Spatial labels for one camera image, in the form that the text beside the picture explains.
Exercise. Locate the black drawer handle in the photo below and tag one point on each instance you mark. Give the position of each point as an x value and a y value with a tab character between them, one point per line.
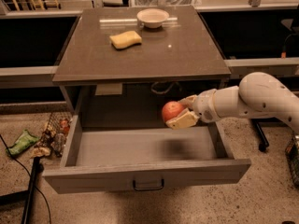
151	186

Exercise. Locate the grey cabinet with brown top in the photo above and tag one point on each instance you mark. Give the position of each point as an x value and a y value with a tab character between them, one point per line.
181	51

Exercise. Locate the yellow sponge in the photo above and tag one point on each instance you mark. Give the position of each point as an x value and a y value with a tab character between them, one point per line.
125	40

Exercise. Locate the white ceramic bowl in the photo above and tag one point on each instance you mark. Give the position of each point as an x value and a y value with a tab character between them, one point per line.
152	17

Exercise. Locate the wire basket at right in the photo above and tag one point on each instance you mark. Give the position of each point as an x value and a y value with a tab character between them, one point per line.
292	155

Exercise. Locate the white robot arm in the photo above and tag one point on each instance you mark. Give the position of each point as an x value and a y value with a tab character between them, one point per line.
258	96

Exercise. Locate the black stand leg right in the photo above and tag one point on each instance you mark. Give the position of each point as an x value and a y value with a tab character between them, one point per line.
264	144

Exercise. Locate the red apple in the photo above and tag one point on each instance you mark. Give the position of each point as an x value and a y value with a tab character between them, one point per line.
171	110

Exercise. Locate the open grey top drawer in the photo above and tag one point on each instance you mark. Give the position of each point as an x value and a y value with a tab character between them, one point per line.
116	139

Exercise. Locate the black stand leg left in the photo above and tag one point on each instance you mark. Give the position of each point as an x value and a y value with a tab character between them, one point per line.
25	196

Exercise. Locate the white label under top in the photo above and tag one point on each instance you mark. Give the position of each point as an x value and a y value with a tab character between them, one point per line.
109	89

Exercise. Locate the clear plastic bin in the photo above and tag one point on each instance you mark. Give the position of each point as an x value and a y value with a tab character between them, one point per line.
155	3

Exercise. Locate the green snack bag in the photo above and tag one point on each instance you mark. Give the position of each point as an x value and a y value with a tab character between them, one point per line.
23	142

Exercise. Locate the black stand leg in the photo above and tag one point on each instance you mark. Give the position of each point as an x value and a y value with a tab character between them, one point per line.
25	196
264	144

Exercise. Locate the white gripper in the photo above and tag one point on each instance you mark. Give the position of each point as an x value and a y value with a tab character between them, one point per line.
204	104

